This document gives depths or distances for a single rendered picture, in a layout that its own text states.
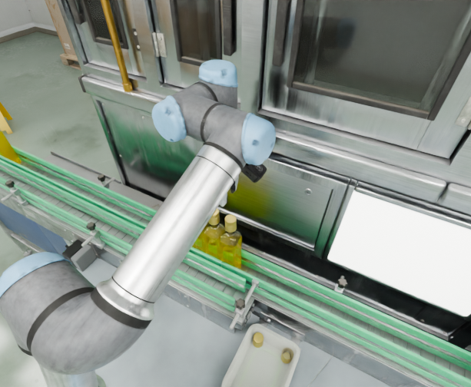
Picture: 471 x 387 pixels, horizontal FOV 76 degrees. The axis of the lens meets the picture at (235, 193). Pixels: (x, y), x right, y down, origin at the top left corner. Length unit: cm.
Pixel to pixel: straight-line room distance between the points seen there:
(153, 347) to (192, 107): 86
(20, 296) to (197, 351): 72
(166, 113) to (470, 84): 55
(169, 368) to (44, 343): 69
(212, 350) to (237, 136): 83
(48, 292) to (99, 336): 11
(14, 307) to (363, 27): 75
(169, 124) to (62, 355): 37
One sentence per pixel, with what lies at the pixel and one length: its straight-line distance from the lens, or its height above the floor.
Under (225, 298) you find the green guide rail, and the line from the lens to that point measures 99.
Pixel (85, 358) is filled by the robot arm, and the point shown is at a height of 141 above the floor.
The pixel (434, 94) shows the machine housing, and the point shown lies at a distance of 73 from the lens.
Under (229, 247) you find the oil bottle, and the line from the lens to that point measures 96.
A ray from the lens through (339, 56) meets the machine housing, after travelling 73.
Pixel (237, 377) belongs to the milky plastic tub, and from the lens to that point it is 110.
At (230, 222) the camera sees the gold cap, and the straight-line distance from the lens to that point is 88.
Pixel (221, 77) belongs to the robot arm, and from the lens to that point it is 60.
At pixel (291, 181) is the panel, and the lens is 87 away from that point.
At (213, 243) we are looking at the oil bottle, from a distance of 99.
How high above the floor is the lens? 184
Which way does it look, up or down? 45 degrees down
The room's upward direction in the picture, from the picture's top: straight up
